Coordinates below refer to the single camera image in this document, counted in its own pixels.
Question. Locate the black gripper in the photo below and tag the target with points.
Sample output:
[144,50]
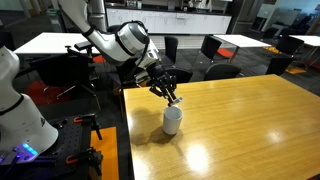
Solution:
[161,80]

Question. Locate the white marker with dark cap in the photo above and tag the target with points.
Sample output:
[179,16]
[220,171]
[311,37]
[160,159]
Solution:
[176,101]

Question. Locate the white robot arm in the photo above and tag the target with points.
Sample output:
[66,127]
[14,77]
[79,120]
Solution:
[20,120]

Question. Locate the white ceramic mug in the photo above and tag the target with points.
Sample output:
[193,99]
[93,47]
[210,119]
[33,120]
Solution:
[172,118]

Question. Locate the black office chair background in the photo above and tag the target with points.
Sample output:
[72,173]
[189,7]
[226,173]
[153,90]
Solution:
[221,71]

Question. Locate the white kitchen counter cabinets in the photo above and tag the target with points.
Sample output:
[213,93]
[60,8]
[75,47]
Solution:
[164,22]

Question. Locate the white table middle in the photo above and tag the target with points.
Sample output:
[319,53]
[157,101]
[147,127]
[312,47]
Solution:
[241,41]

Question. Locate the white table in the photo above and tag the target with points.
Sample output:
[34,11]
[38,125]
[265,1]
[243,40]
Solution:
[241,41]
[48,43]
[310,40]

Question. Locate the wooden table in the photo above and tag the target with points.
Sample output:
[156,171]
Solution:
[252,128]

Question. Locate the black robot mounting stand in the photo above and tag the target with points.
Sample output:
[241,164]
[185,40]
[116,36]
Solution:
[50,165]

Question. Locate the white table left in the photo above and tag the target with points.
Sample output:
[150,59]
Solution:
[48,43]

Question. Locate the white table right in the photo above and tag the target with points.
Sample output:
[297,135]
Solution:
[310,40]

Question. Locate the black camera tripod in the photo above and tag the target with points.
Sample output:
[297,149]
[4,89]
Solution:
[70,70]

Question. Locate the black clamp orange handle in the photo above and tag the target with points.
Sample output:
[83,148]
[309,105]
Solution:
[89,119]

